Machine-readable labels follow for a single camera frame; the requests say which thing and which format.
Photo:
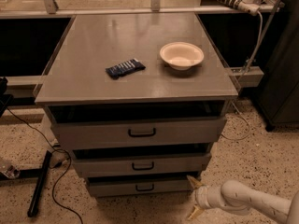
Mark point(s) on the white paper bowl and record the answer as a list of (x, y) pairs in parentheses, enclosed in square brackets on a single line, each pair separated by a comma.
[(181, 55)]

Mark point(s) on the dark cabinet at right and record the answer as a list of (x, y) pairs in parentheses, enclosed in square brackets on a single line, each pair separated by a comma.
[(277, 96)]

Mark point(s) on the black floor bar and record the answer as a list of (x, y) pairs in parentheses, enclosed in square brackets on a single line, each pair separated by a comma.
[(33, 208)]

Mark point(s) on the grey drawer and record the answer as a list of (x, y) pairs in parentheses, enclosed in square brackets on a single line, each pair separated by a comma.
[(142, 165), (140, 186), (138, 133)]

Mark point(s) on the grey top drawer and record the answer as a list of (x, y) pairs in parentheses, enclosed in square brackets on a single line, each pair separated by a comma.
[(138, 133)]

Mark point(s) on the dark blue snack packet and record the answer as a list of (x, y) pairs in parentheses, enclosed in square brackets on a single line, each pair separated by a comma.
[(125, 68)]

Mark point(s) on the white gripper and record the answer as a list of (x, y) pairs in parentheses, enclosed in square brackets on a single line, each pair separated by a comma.
[(202, 197)]

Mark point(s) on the grey middle drawer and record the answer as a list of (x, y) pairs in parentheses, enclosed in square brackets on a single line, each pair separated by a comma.
[(142, 165)]

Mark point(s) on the grey bottom drawer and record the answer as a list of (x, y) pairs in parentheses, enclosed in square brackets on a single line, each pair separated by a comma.
[(140, 186)]

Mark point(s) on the black device at left edge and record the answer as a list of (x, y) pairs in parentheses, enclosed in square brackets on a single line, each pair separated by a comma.
[(5, 99)]

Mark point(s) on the white power strip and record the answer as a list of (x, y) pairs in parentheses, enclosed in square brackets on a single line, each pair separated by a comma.
[(247, 6)]

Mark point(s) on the clear plastic bottle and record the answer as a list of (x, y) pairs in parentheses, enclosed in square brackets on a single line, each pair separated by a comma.
[(8, 169)]

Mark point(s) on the grey drawer cabinet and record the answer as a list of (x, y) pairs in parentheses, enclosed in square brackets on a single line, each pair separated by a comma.
[(78, 89)]

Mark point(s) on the aluminium frame rail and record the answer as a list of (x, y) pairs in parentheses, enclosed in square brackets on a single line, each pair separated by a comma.
[(5, 14)]

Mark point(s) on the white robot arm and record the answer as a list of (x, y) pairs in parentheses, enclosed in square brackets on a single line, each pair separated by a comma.
[(237, 198)]

